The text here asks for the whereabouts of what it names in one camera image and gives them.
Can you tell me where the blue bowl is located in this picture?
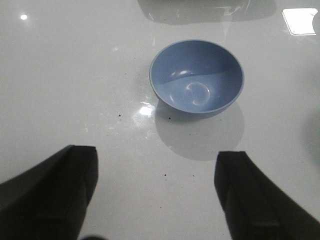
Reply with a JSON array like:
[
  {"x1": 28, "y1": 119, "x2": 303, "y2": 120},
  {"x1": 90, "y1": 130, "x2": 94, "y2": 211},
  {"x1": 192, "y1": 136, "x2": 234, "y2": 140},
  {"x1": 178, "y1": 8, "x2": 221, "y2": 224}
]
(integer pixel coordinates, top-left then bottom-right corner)
[{"x1": 148, "y1": 39, "x2": 245, "y2": 117}]

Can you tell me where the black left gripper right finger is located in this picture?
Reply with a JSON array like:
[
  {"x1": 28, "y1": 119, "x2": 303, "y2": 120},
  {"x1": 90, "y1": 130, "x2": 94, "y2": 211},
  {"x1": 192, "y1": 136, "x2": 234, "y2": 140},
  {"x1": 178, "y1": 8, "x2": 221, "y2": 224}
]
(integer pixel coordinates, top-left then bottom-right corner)
[{"x1": 214, "y1": 151, "x2": 320, "y2": 240}]

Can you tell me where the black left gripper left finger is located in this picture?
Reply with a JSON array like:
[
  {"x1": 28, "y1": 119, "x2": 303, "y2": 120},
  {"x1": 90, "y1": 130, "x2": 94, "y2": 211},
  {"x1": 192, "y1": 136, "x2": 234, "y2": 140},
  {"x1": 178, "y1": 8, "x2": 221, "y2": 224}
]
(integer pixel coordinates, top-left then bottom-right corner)
[{"x1": 0, "y1": 145, "x2": 99, "y2": 240}]

